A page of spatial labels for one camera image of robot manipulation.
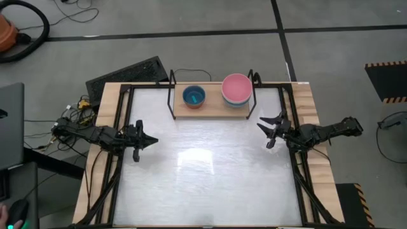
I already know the orange vacuum cleaner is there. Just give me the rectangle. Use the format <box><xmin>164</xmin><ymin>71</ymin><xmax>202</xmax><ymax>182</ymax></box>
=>
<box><xmin>0</xmin><ymin>14</ymin><xmax>19</xmax><ymax>53</ymax></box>

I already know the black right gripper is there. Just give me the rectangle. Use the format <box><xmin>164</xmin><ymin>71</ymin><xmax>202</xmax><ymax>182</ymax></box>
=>
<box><xmin>256</xmin><ymin>111</ymin><xmax>292</xmax><ymax>149</ymax></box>

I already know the large pink bowl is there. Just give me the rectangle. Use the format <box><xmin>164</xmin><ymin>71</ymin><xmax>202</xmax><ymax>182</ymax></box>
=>
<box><xmin>221</xmin><ymin>73</ymin><xmax>254</xmax><ymax>103</ymax></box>

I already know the black vacuum hose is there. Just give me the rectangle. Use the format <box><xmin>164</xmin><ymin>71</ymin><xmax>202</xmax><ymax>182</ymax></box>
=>
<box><xmin>0</xmin><ymin>0</ymin><xmax>51</xmax><ymax>64</ymax></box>

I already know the grey-blue bowl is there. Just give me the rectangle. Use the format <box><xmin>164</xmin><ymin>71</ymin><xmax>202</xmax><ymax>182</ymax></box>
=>
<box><xmin>224</xmin><ymin>99</ymin><xmax>251</xmax><ymax>109</ymax></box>

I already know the person's hand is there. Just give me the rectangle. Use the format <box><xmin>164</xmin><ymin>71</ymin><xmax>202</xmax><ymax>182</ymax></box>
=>
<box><xmin>0</xmin><ymin>203</ymin><xmax>24</xmax><ymax>229</ymax></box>

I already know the black looped floor cable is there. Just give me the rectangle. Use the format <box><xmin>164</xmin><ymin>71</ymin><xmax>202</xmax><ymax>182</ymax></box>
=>
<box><xmin>375</xmin><ymin>110</ymin><xmax>407</xmax><ymax>165</ymax></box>

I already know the thin black floor cable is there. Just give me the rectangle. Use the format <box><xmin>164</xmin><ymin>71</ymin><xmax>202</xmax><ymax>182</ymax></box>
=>
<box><xmin>52</xmin><ymin>0</ymin><xmax>100</xmax><ymax>24</ymax></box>

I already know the small grey device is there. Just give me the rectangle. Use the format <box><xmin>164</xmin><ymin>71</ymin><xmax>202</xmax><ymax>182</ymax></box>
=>
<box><xmin>377</xmin><ymin>119</ymin><xmax>403</xmax><ymax>130</ymax></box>

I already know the black computer mouse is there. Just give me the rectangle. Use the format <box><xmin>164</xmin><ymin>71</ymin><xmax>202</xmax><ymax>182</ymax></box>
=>
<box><xmin>6</xmin><ymin>199</ymin><xmax>31</xmax><ymax>228</ymax></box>

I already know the black metal table frame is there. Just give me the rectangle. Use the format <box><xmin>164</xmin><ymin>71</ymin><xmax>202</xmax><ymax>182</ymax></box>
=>
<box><xmin>76</xmin><ymin>83</ymin><xmax>344</xmax><ymax>229</ymax></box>

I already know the black cable behind shelf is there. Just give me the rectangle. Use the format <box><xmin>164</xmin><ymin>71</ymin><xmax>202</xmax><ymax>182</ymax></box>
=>
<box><xmin>173</xmin><ymin>67</ymin><xmax>212</xmax><ymax>82</ymax></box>

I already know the black mat with hazard stripes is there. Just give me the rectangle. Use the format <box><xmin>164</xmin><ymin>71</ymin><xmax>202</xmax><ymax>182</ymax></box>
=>
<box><xmin>364</xmin><ymin>60</ymin><xmax>407</xmax><ymax>104</ymax></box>
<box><xmin>335</xmin><ymin>183</ymin><xmax>376</xmax><ymax>228</ymax></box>

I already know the bundle of arm cables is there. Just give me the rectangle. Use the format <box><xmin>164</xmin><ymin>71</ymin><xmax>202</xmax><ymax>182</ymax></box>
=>
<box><xmin>24</xmin><ymin>94</ymin><xmax>98</xmax><ymax>151</ymax></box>

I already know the wooden shelf with black frame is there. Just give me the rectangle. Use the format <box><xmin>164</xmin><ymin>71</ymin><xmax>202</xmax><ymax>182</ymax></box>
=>
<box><xmin>167</xmin><ymin>69</ymin><xmax>263</xmax><ymax>121</ymax></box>

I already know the red translucent bowl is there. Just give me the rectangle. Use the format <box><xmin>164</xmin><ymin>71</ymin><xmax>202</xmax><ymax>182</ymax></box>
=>
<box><xmin>183</xmin><ymin>101</ymin><xmax>206</xmax><ymax>110</ymax></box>

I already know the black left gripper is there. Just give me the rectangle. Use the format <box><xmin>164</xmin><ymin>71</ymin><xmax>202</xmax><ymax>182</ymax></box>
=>
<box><xmin>125</xmin><ymin>119</ymin><xmax>159</xmax><ymax>163</ymax></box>

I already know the black perforated panel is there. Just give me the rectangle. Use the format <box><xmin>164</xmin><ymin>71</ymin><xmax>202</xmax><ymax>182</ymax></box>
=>
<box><xmin>85</xmin><ymin>56</ymin><xmax>170</xmax><ymax>108</ymax></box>

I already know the blue translucent bowl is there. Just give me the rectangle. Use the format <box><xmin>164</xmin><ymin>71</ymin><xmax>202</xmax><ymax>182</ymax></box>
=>
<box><xmin>182</xmin><ymin>85</ymin><xmax>207</xmax><ymax>108</ymax></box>

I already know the grey laptop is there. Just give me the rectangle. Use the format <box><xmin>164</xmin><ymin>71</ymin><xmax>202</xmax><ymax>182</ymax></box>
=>
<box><xmin>0</xmin><ymin>82</ymin><xmax>25</xmax><ymax>171</ymax></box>

